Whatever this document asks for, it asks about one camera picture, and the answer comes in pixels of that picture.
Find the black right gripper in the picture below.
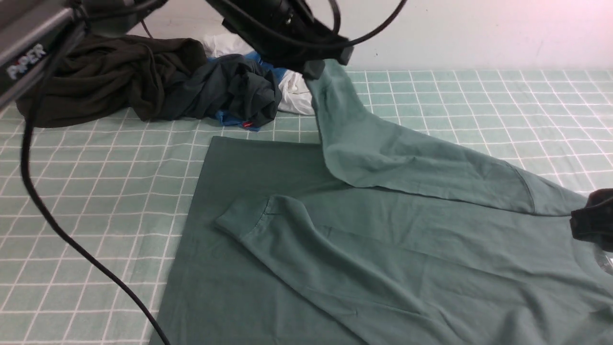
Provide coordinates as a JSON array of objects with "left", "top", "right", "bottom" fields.
[{"left": 570, "top": 188, "right": 613, "bottom": 253}]

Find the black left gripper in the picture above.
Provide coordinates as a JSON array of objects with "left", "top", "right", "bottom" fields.
[{"left": 208, "top": 0, "right": 354, "bottom": 80}]

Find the green long-sleeved shirt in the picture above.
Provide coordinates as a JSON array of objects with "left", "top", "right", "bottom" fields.
[{"left": 157, "top": 61, "right": 612, "bottom": 345}]

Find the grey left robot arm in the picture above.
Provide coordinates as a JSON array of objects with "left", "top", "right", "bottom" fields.
[{"left": 0, "top": 0, "right": 354, "bottom": 106}]

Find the white crumpled garment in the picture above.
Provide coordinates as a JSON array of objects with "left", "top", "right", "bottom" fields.
[{"left": 202, "top": 33, "right": 315, "bottom": 115}]

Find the dark teal crumpled garment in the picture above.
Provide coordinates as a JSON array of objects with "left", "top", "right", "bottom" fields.
[{"left": 155, "top": 52, "right": 286, "bottom": 131}]

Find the blue garment with red tag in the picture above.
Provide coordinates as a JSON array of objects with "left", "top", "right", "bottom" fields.
[{"left": 209, "top": 54, "right": 282, "bottom": 132}]

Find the dark olive crumpled garment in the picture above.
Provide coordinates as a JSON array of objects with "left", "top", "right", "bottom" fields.
[{"left": 34, "top": 35, "right": 207, "bottom": 127}]

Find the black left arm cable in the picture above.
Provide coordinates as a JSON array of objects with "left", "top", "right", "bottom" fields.
[{"left": 19, "top": 0, "right": 408, "bottom": 345}]

